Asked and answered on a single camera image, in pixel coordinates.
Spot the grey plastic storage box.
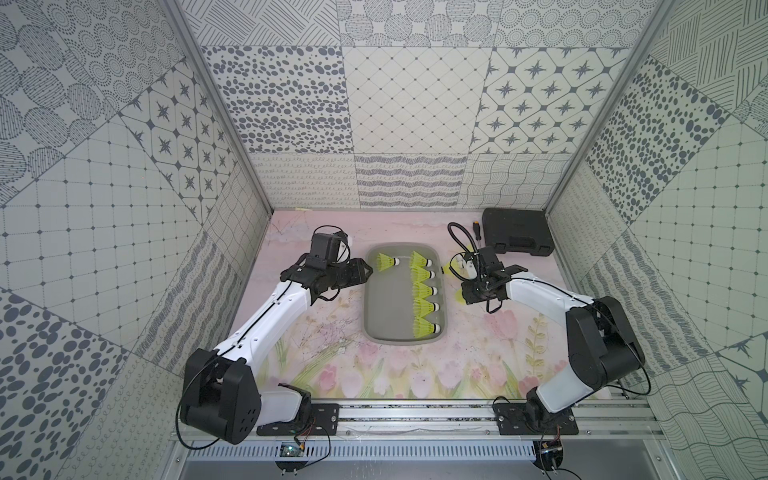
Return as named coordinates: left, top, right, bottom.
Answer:
left=363, top=243, right=447, bottom=346

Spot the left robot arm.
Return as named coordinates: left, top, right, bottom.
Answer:
left=175, top=256, right=374, bottom=445

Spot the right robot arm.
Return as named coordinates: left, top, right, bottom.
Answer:
left=458, top=247, right=645, bottom=421

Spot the black plastic tool case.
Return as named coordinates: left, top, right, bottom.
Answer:
left=481, top=208, right=555, bottom=257

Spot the green circuit board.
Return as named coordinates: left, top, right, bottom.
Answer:
left=279, top=442, right=305, bottom=458

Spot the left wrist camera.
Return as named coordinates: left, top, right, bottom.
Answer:
left=309, top=225, right=351, bottom=267

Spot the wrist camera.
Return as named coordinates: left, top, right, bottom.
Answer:
left=447, top=222, right=487, bottom=281
left=309, top=225, right=351, bottom=267

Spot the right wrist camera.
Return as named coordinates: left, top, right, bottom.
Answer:
left=447, top=222, right=487, bottom=281

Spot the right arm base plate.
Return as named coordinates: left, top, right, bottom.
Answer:
left=491, top=401, right=579, bottom=436

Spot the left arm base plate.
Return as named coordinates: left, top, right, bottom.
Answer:
left=256, top=403, right=340, bottom=437

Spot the aluminium mounting rail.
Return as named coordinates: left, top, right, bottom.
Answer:
left=170, top=398, right=664, bottom=442

